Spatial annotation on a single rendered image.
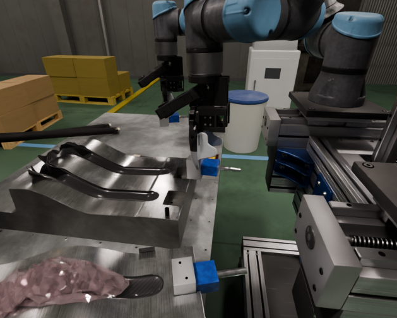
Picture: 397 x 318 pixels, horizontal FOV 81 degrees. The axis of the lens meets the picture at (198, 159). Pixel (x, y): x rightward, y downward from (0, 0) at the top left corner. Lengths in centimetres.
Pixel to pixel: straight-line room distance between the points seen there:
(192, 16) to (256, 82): 303
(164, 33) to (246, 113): 174
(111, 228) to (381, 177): 52
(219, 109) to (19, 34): 816
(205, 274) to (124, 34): 674
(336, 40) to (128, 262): 73
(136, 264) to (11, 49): 851
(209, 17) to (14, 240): 64
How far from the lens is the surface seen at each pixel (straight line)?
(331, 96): 78
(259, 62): 345
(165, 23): 83
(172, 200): 59
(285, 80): 353
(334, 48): 78
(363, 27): 77
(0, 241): 74
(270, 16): 41
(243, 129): 252
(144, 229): 54
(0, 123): 340
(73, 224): 62
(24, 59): 863
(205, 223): 62
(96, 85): 463
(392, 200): 40
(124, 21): 696
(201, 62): 48
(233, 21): 40
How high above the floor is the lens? 124
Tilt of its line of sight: 30 degrees down
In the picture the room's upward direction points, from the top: straight up
